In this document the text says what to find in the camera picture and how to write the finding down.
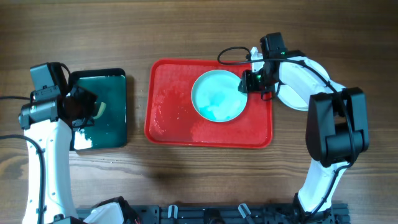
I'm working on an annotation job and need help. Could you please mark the white plate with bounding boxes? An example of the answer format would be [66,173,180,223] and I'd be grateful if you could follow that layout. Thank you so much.
[274,83,308,111]

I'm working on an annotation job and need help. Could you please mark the green yellow sponge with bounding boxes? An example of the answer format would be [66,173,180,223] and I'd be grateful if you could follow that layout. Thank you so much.
[93,102,106,119]

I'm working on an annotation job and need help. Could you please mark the light blue plate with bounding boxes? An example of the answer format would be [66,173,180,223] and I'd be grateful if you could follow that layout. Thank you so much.
[191,70,248,123]

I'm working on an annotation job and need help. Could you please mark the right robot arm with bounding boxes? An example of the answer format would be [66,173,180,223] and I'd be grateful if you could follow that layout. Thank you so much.
[239,47,369,223]

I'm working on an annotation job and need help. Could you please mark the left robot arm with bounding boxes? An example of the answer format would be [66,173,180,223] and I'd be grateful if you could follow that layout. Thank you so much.
[19,87,126,223]

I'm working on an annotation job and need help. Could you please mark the black water tray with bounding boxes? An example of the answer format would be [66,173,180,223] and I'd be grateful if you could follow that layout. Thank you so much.
[68,68,127,151]

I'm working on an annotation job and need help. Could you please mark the red plastic tray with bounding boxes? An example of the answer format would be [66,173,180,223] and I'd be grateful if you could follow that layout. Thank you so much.
[144,58,273,149]

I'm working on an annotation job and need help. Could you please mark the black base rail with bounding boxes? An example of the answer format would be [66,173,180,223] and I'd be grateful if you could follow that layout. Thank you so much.
[73,203,351,224]

